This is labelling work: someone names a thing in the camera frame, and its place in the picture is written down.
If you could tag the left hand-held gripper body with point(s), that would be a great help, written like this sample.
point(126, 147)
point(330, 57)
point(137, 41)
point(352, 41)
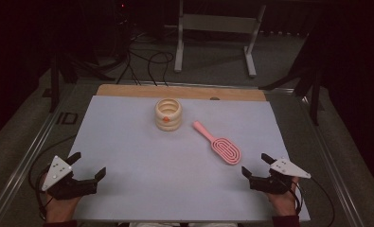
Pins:
point(57, 172)

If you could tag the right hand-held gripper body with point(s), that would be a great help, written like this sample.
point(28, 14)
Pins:
point(287, 168)

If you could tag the pink hairbrush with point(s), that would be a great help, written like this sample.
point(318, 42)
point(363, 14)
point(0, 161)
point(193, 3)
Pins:
point(227, 151)

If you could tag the cream ribbed cup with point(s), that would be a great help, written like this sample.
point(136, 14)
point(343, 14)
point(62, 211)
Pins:
point(169, 124)

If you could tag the person's right hand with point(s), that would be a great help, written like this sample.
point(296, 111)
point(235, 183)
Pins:
point(284, 205)

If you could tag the person's left hand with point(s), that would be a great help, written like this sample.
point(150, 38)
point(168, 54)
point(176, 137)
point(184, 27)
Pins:
point(61, 209)

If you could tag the black floor label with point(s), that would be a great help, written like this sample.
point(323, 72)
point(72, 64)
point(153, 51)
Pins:
point(67, 118)

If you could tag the white table mat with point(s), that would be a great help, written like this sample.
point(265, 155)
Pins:
point(143, 176)

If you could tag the black tripod stand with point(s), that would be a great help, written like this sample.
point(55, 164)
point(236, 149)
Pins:
point(54, 82)
point(315, 94)

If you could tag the white metal stand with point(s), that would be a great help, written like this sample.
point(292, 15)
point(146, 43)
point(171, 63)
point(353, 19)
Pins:
point(219, 23)

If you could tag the dark equipment with red light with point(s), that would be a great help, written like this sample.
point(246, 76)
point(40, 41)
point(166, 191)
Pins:
point(122, 19)

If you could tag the metal floor rail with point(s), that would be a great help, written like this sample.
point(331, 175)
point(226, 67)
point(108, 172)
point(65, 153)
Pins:
point(339, 176)
point(26, 157)

